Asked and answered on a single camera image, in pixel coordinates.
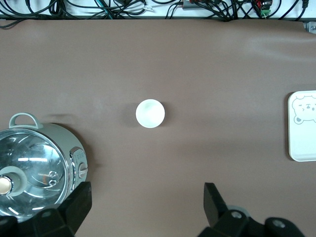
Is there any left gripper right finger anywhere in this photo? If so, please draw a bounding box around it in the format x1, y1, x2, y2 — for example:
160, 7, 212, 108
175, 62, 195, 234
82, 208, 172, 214
197, 182, 307, 237

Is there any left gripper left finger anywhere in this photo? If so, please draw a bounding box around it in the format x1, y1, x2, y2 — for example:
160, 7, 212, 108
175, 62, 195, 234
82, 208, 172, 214
0, 181, 93, 237

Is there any white IKEA cup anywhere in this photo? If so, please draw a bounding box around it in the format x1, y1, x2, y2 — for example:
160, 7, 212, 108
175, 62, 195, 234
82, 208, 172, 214
135, 98, 165, 128

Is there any grey electric cooking pot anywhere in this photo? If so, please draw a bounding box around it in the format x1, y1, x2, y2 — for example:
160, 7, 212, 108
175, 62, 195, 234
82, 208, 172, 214
0, 113, 89, 218

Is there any glass pot lid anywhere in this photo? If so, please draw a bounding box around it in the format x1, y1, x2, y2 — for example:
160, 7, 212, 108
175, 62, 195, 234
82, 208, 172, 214
0, 128, 75, 217

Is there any cream bear print tray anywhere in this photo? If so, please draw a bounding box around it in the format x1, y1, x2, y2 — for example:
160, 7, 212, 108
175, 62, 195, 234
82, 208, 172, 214
287, 90, 316, 163

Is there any brown table mat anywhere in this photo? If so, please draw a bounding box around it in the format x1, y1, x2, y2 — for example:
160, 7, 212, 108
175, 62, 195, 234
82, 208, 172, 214
0, 18, 316, 237

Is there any black floor cable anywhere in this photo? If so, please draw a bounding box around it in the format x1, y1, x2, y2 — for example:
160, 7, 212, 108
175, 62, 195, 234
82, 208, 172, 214
164, 0, 189, 20
207, 0, 250, 22
0, 0, 52, 28

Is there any teal cable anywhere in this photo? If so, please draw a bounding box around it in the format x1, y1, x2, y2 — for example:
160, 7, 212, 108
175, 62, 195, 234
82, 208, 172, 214
96, 0, 115, 19

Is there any grey cable hub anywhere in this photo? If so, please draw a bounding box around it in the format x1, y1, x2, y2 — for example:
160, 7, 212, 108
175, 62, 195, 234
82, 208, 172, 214
182, 0, 198, 10

